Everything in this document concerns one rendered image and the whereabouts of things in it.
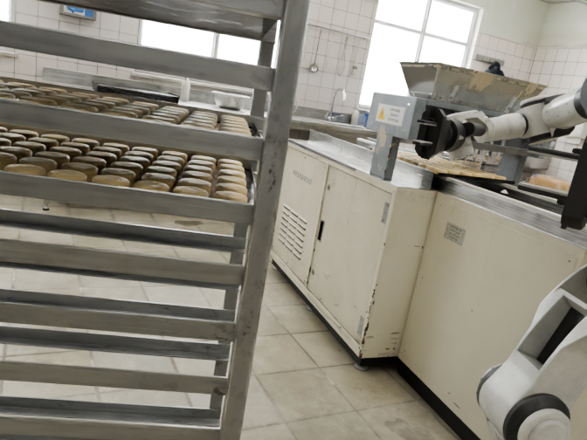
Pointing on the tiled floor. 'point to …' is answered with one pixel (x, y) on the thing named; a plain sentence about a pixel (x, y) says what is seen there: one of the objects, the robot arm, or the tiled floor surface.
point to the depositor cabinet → (351, 247)
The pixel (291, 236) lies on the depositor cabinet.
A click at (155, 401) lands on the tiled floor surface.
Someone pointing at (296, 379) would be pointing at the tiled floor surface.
